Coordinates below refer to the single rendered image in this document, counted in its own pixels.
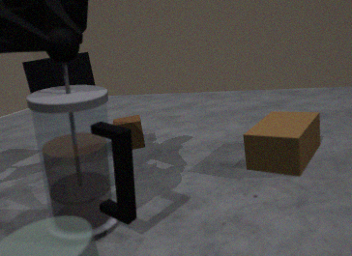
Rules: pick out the glass french press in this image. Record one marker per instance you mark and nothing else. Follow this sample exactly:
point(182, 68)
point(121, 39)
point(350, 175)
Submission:
point(73, 139)

